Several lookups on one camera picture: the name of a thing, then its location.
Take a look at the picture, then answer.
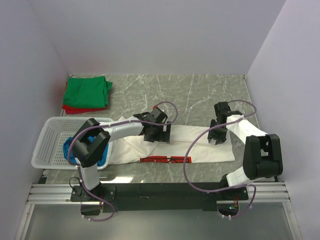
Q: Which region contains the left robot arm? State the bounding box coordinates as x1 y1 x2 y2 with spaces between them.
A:
67 106 173 199

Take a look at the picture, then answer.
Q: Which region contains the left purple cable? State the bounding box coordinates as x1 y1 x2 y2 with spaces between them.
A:
67 101 179 223

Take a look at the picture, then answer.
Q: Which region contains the red folded t shirt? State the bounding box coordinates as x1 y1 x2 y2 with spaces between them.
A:
62 79 110 114

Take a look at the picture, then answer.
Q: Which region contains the green folded t shirt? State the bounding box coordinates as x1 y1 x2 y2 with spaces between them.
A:
63 76 113 109

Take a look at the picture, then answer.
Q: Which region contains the blue t shirt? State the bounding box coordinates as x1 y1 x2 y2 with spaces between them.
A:
62 136 111 167

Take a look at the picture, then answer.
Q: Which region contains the white plastic basket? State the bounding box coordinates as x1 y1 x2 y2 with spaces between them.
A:
31 117 113 173

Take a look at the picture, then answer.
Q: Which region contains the purple cable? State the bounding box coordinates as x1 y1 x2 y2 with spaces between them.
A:
183 100 258 220
67 101 179 223

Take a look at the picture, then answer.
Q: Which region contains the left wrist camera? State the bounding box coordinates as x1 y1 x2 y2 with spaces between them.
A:
152 105 164 112

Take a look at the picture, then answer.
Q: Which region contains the white t shirt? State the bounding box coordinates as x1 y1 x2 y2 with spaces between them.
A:
106 125 235 165

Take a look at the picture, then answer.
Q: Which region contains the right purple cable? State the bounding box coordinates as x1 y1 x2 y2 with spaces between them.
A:
183 100 258 220

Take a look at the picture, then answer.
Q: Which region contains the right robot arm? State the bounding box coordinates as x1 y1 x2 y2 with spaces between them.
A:
207 101 283 188

